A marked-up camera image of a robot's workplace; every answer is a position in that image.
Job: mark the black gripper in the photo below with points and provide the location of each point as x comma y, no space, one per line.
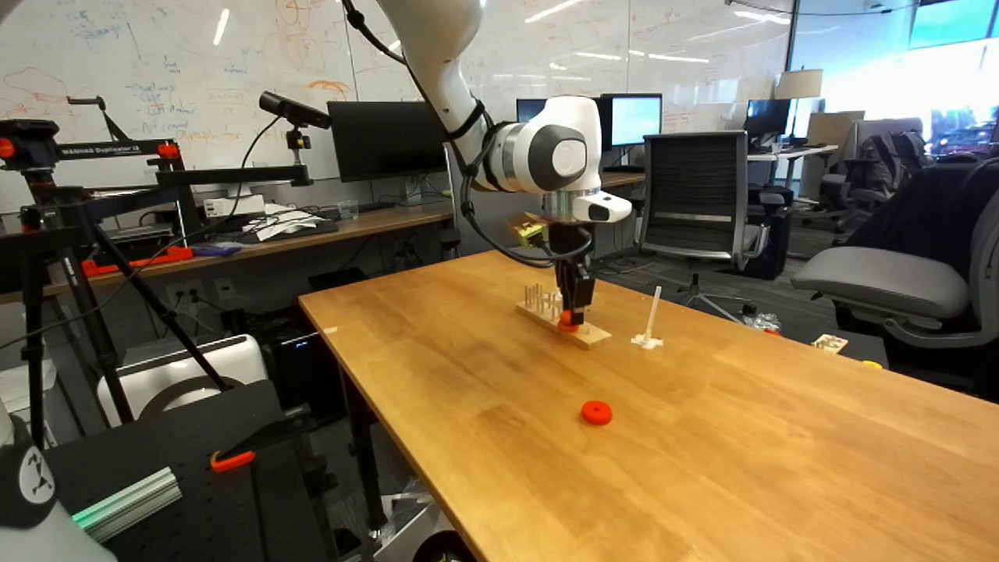
568,243

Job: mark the orange disc with hole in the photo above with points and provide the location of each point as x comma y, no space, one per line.
568,317
596,414
567,327

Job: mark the wooden peg board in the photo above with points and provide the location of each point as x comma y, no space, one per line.
534,310

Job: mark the white single peg stand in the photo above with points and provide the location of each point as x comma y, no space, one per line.
648,341

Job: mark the gray office chair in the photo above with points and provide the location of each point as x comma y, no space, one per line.
884,284
488,224

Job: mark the black mesh office chair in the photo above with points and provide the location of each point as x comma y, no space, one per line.
692,193

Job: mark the lit white screen monitor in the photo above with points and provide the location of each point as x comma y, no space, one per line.
633,120

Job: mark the small white red toy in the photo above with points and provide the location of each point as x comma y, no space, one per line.
764,321

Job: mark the long wooden desk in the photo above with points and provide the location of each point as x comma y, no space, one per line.
364,224

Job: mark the large black monitor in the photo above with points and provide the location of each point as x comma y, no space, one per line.
374,143

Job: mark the distant office desk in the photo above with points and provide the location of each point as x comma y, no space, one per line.
790,154

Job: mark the small distant black monitor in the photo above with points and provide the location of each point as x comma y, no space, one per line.
764,118

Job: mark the small pale box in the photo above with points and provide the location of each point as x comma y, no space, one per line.
827,341

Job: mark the black table leg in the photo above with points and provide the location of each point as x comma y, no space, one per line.
364,457

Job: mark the white papers pile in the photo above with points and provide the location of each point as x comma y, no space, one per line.
281,224

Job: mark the beige lamp shade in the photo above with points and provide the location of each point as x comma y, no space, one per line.
800,87

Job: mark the distant dark office chair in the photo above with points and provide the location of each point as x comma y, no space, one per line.
874,168

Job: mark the black draped cloth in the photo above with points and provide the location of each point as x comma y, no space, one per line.
915,220

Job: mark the white equipment box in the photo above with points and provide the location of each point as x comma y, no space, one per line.
181,370

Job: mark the flat orange red item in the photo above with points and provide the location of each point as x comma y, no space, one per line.
134,261

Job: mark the silver metal tube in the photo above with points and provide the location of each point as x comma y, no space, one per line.
125,505

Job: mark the black cap white logo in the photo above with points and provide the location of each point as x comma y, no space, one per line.
21,486

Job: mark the black stereo camera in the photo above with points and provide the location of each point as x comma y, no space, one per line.
290,107

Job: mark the black camera tripod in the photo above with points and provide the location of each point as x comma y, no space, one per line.
62,224

